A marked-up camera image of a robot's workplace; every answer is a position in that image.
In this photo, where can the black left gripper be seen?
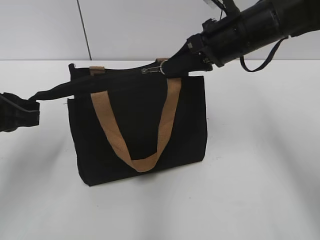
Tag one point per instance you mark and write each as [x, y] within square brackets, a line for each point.
[16, 112]

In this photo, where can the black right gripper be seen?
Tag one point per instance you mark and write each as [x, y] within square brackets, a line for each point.
[196, 55]

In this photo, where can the black canvas tote bag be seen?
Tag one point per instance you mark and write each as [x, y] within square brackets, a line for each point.
[148, 124]

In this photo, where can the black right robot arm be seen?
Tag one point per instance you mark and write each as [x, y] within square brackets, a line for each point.
[242, 32]

